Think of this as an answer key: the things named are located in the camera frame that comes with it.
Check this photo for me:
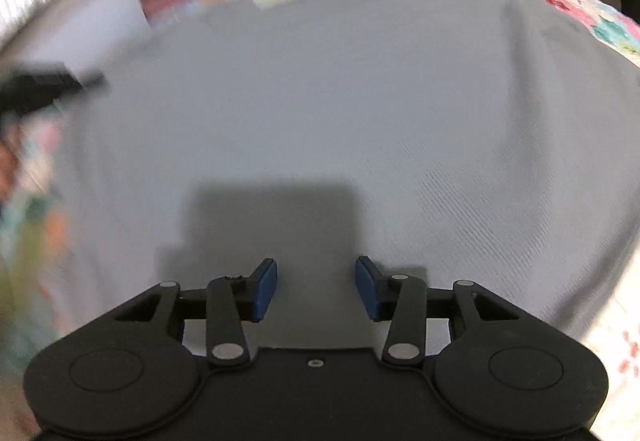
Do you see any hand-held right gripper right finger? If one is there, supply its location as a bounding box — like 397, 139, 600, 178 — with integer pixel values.
355, 256, 524, 369

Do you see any grey t-shirt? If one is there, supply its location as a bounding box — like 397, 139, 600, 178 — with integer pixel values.
54, 0, 640, 362

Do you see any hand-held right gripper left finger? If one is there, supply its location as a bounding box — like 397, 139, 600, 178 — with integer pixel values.
114, 258, 279, 369

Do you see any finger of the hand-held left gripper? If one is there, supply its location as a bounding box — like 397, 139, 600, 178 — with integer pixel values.
0, 62, 108, 116

